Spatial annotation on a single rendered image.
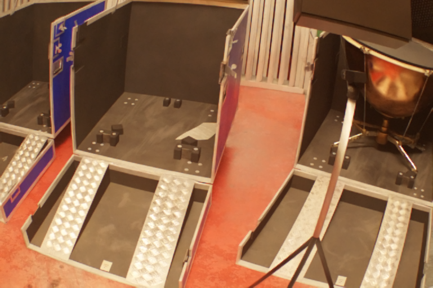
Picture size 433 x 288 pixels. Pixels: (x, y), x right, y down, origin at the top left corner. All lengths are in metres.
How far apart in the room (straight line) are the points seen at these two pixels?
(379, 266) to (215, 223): 0.98
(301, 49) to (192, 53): 1.28
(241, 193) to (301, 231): 0.55
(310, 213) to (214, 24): 1.47
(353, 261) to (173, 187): 1.07
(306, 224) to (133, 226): 0.90
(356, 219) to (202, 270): 0.99
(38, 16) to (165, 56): 1.31
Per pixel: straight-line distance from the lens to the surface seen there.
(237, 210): 2.59
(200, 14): 3.18
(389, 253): 2.37
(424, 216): 2.78
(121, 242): 2.26
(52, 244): 2.24
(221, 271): 2.17
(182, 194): 2.41
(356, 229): 2.56
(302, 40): 4.18
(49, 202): 2.45
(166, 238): 2.21
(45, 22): 3.72
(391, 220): 2.54
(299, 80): 4.28
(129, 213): 2.44
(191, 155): 2.62
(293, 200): 2.69
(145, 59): 3.37
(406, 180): 2.82
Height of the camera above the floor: 1.52
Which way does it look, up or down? 26 degrees down
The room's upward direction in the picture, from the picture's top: 7 degrees clockwise
